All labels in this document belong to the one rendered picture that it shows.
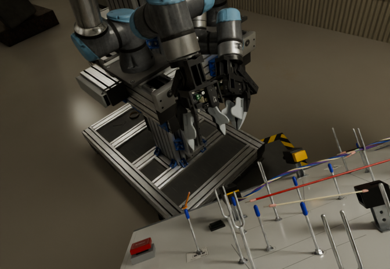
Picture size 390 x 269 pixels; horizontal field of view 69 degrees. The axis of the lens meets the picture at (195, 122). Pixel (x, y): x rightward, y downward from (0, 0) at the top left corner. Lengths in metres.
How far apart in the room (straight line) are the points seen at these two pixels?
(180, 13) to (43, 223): 2.08
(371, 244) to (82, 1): 0.95
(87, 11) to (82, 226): 1.61
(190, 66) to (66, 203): 2.01
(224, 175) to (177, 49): 1.41
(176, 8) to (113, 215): 1.81
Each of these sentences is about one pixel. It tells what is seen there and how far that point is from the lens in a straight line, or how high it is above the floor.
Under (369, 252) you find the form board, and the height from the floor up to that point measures 1.31.
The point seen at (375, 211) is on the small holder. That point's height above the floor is 1.29.
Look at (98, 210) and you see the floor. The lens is 2.29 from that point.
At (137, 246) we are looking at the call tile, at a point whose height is 1.10.
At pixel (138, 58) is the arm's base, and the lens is 1.20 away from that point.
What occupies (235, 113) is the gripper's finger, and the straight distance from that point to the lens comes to 0.82.
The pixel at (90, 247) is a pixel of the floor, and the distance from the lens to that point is 2.16.
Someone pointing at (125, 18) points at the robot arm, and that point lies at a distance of 1.14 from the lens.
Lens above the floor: 1.76
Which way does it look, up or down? 42 degrees down
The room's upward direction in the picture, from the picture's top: 11 degrees counter-clockwise
